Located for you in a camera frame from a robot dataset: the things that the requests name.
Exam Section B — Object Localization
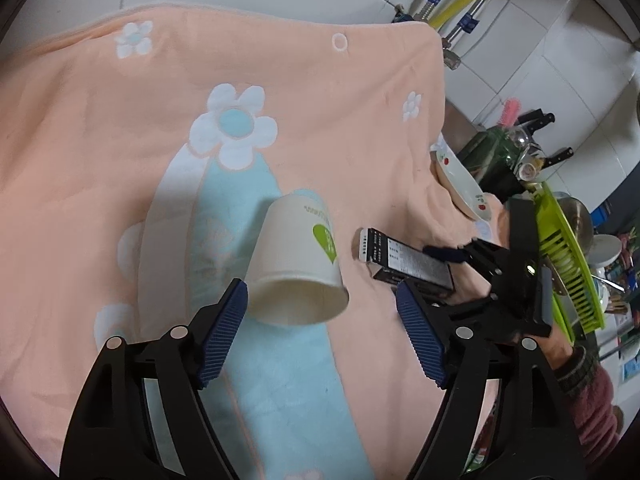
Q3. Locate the black rectangular box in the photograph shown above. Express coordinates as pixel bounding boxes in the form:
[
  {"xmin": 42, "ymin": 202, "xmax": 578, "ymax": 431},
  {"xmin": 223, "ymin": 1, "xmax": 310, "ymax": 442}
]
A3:
[{"xmin": 358, "ymin": 228, "xmax": 454, "ymax": 298}]

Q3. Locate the white paper cup green leaf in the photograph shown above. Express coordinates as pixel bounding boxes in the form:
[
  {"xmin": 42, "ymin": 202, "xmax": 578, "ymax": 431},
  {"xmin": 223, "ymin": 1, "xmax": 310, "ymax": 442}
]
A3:
[{"xmin": 245, "ymin": 193, "xmax": 349, "ymax": 326}]

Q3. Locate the right hand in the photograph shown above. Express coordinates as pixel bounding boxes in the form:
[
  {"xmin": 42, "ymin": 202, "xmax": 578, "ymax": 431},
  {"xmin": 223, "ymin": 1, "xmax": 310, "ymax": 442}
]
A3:
[{"xmin": 534, "ymin": 325, "xmax": 574, "ymax": 370}]

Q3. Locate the green dish rack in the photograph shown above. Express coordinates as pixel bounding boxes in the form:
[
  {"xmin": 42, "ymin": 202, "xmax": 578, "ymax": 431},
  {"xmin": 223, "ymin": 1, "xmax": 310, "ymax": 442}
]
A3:
[{"xmin": 533, "ymin": 182, "xmax": 604, "ymax": 334}]

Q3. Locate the white strawberry dish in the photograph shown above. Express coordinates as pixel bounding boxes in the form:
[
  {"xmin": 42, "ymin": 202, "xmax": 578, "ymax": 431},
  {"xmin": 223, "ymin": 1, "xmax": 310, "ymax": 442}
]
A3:
[{"xmin": 431, "ymin": 142, "xmax": 491, "ymax": 222}]

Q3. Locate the steel pot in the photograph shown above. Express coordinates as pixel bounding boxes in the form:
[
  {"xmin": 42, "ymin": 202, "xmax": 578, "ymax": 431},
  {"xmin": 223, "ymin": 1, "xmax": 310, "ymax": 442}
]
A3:
[{"xmin": 554, "ymin": 193, "xmax": 593, "ymax": 256}]

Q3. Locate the peach floral towel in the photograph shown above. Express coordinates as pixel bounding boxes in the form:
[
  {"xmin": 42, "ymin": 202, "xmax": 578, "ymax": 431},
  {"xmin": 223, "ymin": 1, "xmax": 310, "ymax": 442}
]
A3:
[{"xmin": 1, "ymin": 6, "xmax": 480, "ymax": 479}]

